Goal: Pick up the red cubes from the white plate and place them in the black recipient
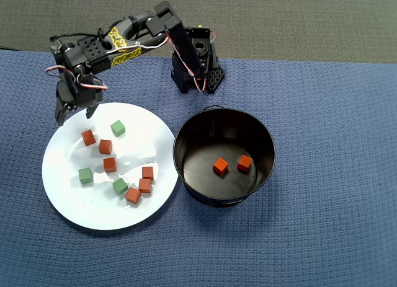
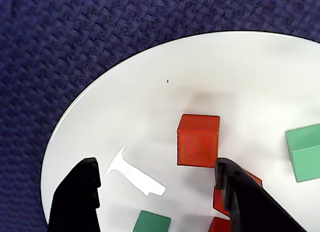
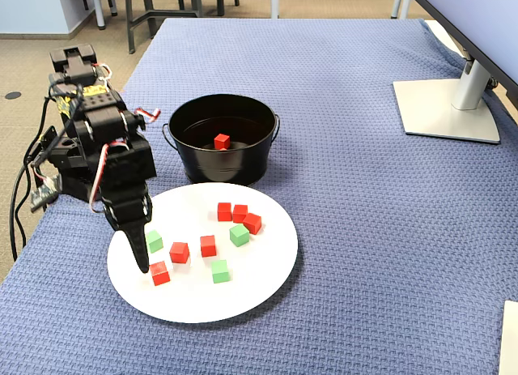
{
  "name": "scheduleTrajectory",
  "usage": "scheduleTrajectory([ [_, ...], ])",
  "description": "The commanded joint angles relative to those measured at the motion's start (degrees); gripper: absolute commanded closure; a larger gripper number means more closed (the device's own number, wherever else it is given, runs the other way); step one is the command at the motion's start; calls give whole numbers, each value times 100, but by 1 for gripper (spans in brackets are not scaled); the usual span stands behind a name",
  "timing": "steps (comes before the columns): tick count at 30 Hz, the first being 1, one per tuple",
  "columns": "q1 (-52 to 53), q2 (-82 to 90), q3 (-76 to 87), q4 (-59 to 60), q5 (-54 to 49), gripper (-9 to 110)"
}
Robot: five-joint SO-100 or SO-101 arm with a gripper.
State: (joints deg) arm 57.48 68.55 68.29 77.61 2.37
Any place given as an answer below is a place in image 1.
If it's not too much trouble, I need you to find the white round plate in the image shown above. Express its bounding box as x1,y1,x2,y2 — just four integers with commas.
42,102,180,231

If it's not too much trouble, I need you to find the green cube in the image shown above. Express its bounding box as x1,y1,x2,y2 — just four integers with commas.
112,177,129,196
78,167,94,185
110,119,127,138

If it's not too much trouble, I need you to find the blue woven cloth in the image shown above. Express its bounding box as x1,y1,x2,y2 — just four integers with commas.
0,50,397,287

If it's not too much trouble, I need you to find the black metal bucket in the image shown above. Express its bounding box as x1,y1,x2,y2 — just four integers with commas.
172,105,277,209

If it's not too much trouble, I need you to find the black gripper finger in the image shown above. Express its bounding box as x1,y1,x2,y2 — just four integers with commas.
55,80,79,126
85,103,100,120

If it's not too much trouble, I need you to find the white red arm servo wire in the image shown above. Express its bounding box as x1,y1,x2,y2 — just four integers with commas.
166,31,218,94

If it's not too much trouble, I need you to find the white red gripper servo wire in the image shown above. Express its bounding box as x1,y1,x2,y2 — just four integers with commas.
45,65,109,91

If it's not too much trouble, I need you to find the black camera cable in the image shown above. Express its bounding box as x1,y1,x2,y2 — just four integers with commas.
49,28,106,43

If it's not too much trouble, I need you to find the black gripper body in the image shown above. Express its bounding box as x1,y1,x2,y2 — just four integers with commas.
74,73,104,111

